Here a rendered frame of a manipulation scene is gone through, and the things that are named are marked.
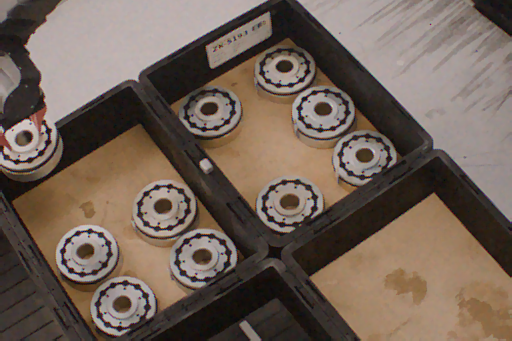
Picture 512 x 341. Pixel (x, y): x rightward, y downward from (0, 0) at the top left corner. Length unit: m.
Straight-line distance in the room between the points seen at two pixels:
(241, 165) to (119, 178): 0.20
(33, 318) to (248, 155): 0.44
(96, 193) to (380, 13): 0.69
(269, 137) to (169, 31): 0.43
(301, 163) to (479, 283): 0.36
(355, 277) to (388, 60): 0.54
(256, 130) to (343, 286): 0.32
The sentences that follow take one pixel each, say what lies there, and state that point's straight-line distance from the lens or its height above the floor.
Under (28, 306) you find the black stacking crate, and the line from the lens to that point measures 1.58.
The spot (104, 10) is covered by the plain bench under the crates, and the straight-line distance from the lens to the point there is 2.08.
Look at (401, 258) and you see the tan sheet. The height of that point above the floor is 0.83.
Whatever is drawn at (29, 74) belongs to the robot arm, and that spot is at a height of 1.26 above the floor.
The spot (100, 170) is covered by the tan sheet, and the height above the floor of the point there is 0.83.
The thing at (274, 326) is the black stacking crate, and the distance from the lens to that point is 1.49.
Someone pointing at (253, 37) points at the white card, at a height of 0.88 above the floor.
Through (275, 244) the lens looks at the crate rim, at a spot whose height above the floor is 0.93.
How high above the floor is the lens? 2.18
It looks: 55 degrees down
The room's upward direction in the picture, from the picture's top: 9 degrees counter-clockwise
